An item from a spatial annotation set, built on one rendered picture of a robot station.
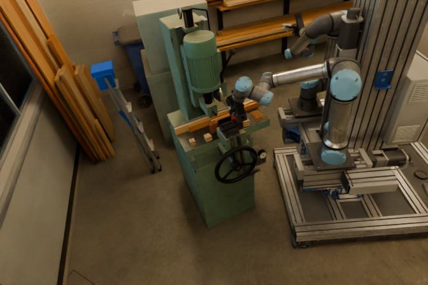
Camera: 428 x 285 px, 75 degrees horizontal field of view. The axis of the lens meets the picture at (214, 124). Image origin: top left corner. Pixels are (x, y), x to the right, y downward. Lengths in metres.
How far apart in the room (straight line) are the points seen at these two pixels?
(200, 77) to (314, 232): 1.30
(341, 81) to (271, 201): 1.51
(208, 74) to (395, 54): 0.95
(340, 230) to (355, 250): 0.27
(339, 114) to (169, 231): 1.66
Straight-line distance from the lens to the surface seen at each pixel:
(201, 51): 1.50
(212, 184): 2.01
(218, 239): 2.37
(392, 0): 1.56
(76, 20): 3.98
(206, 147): 1.75
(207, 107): 1.73
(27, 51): 2.71
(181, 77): 1.83
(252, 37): 3.85
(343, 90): 1.29
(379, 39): 1.62
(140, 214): 2.65
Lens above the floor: 2.08
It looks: 39 degrees down
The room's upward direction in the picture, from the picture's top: 8 degrees counter-clockwise
